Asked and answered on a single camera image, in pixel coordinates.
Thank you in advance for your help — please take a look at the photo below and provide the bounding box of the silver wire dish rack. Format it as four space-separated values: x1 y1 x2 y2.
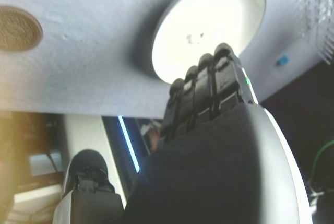
297 0 334 64

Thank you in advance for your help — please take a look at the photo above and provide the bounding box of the brown round coaster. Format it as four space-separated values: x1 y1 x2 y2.
0 5 44 52

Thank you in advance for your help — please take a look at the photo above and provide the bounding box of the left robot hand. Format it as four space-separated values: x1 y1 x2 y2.
53 42 314 224

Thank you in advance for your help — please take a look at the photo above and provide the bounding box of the blue block with two holes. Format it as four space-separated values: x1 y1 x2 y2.
276 54 290 67

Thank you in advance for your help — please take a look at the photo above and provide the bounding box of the white robot column blue light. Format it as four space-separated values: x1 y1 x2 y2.
64 114 152 204

